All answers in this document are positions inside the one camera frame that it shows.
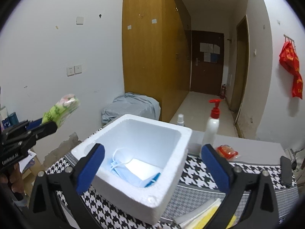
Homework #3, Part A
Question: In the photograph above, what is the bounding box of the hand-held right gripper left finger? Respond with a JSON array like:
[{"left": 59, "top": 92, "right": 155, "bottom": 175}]
[{"left": 28, "top": 143, "right": 112, "bottom": 229}]

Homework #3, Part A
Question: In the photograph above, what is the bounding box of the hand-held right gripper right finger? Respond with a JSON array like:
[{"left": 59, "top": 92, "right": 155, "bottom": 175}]
[{"left": 201, "top": 144, "right": 280, "bottom": 229}]

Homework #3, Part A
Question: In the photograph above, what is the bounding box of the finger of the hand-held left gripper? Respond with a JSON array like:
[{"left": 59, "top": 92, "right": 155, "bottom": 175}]
[
  {"left": 26, "top": 118, "right": 44, "bottom": 130},
  {"left": 27, "top": 120, "right": 58, "bottom": 141}
]

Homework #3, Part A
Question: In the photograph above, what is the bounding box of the green tissue packet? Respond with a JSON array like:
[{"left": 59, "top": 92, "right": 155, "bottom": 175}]
[{"left": 42, "top": 94, "right": 80, "bottom": 127}]

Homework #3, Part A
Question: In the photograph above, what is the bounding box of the blue face mask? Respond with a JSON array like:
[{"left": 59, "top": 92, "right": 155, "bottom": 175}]
[{"left": 110, "top": 148, "right": 164, "bottom": 188}]

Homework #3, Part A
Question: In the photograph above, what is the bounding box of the white foam box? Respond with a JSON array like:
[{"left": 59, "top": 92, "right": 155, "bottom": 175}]
[{"left": 71, "top": 114, "right": 193, "bottom": 225}]

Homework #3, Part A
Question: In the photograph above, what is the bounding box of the yellow sponge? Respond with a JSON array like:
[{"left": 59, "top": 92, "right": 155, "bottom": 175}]
[{"left": 191, "top": 205, "right": 237, "bottom": 229}]

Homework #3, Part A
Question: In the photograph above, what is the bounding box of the person's left hand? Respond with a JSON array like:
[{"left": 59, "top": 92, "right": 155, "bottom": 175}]
[{"left": 1, "top": 163, "right": 25, "bottom": 201}]

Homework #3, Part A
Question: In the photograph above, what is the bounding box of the red snack packet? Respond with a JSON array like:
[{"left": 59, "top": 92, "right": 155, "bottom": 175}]
[{"left": 216, "top": 144, "right": 239, "bottom": 161}]

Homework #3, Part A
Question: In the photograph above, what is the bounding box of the black white houndstooth cloth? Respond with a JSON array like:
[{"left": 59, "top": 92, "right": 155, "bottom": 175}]
[{"left": 45, "top": 148, "right": 298, "bottom": 229}]

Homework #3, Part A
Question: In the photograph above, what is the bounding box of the blue white carton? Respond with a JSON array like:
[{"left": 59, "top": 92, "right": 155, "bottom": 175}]
[{"left": 0, "top": 107, "right": 18, "bottom": 131}]

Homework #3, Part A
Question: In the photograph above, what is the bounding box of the cardboard box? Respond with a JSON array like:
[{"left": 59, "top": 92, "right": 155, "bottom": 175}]
[{"left": 20, "top": 149, "right": 46, "bottom": 194}]

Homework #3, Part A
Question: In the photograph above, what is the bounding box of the white pump bottle red top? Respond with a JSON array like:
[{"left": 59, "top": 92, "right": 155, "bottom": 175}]
[{"left": 202, "top": 99, "right": 222, "bottom": 148}]

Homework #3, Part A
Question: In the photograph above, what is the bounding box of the white gauze packet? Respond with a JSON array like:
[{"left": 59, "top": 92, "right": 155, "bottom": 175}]
[{"left": 173, "top": 198, "right": 222, "bottom": 227}]

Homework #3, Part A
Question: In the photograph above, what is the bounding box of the black phone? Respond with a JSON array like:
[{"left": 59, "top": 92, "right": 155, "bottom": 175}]
[{"left": 280, "top": 156, "right": 293, "bottom": 188}]

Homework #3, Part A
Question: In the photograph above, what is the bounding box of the grey-blue crumpled cloth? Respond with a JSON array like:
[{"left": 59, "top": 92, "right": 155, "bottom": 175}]
[{"left": 102, "top": 92, "right": 161, "bottom": 124}]

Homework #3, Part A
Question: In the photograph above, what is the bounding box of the dark brown door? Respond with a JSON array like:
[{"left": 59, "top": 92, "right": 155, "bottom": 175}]
[{"left": 190, "top": 30, "right": 224, "bottom": 96}]

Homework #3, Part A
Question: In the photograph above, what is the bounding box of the white and blue notice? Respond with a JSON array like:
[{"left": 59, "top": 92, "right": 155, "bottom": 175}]
[{"left": 204, "top": 52, "right": 218, "bottom": 63}]

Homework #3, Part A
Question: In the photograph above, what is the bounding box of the red plastic bag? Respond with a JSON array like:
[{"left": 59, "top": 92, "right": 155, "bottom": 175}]
[
  {"left": 292, "top": 73, "right": 303, "bottom": 99},
  {"left": 279, "top": 41, "right": 300, "bottom": 73}
]

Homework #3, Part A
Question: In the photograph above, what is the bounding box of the wooden wardrobe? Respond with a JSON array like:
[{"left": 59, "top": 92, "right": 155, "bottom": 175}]
[{"left": 122, "top": 0, "right": 192, "bottom": 122}]

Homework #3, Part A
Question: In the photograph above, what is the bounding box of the wooden side door frame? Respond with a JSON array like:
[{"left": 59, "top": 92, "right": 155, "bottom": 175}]
[{"left": 231, "top": 15, "right": 250, "bottom": 126}]

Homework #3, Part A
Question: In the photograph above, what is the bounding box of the wall hook rack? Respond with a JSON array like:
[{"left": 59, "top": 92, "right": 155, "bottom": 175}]
[{"left": 283, "top": 35, "right": 296, "bottom": 46}]

